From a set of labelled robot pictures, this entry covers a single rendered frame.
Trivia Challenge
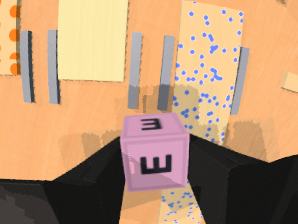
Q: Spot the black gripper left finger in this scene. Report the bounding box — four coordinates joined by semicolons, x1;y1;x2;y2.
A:
0;137;126;224

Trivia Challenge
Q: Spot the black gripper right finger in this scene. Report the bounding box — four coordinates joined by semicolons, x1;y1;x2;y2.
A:
188;133;298;224

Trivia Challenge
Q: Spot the pink labelled cube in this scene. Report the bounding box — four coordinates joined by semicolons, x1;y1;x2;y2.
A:
120;112;189;193

